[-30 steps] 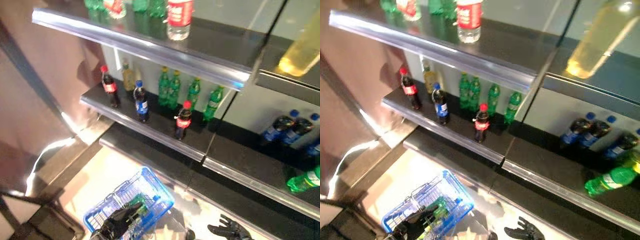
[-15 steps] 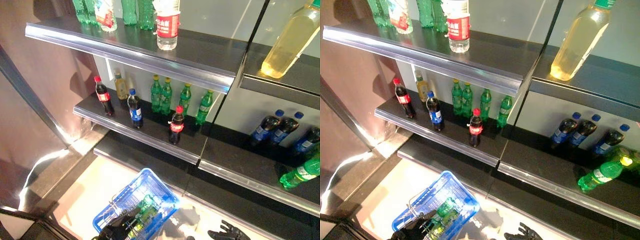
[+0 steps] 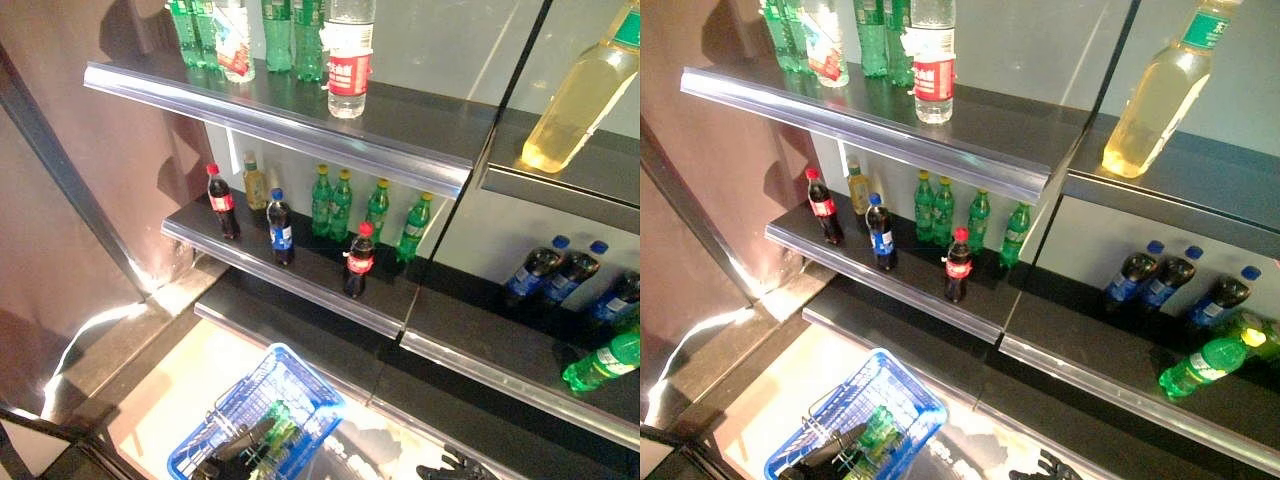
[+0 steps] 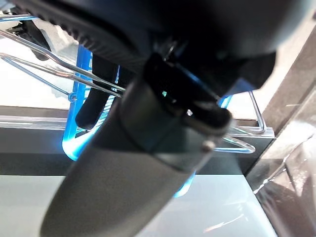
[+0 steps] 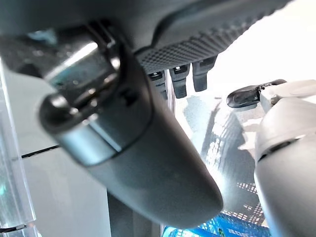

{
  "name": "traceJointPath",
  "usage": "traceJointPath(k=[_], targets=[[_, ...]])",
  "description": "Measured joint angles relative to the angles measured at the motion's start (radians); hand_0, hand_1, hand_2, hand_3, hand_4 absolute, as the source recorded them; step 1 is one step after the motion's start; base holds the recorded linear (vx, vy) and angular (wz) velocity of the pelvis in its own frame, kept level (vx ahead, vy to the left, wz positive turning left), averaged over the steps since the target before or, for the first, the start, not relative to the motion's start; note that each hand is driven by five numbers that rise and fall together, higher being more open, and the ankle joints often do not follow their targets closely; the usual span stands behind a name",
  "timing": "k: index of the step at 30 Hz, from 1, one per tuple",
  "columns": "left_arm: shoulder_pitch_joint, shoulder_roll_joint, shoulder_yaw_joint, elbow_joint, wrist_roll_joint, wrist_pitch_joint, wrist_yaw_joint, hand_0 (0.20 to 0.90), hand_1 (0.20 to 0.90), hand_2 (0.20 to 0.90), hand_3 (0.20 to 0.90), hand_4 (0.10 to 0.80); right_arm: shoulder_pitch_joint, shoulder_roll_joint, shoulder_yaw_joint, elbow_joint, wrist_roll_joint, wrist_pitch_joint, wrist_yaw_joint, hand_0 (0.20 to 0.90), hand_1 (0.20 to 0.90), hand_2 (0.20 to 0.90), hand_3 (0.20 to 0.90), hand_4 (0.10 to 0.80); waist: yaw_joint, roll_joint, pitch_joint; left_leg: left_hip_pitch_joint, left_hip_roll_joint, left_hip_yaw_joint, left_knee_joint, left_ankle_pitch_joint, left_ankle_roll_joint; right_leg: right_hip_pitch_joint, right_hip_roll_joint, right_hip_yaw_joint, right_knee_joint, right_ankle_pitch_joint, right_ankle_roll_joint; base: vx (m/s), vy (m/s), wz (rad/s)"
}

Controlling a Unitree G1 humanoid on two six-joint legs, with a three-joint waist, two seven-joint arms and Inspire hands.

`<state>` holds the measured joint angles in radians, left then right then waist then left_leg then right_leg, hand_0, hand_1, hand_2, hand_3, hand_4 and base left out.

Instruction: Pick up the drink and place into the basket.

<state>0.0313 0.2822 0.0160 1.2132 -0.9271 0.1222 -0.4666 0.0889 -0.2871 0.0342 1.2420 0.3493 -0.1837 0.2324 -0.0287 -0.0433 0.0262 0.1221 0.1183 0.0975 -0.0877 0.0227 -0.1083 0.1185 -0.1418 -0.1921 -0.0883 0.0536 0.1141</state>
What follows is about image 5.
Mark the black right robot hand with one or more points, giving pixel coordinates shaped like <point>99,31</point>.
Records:
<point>148,160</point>

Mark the silver right robot leg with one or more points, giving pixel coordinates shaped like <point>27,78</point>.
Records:
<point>284,177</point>

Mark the black metal shelf board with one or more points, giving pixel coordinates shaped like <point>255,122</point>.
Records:
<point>12,185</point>

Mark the blue plastic shopping basket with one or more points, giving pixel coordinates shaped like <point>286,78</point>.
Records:
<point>234,228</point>

